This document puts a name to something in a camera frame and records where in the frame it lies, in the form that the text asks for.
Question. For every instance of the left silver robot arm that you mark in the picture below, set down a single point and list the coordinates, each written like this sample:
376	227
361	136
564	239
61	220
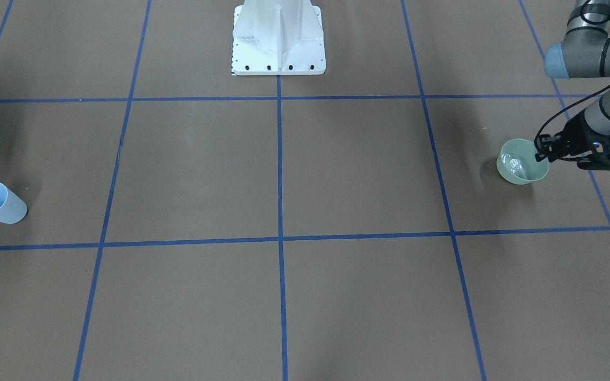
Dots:
583	53

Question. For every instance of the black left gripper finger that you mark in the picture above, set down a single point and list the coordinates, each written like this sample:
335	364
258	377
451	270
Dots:
595	161

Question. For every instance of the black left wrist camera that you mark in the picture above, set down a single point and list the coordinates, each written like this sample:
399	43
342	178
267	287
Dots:
549	147

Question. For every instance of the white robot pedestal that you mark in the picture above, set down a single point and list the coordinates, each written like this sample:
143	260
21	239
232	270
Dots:
278	38

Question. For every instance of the green ceramic bowl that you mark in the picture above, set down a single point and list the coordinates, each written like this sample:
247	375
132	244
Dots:
517	163

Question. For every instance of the brown paper table cover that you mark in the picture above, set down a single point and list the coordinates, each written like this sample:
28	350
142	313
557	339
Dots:
188	224

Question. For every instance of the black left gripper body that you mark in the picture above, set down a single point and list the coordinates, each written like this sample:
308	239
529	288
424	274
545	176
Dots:
576	133

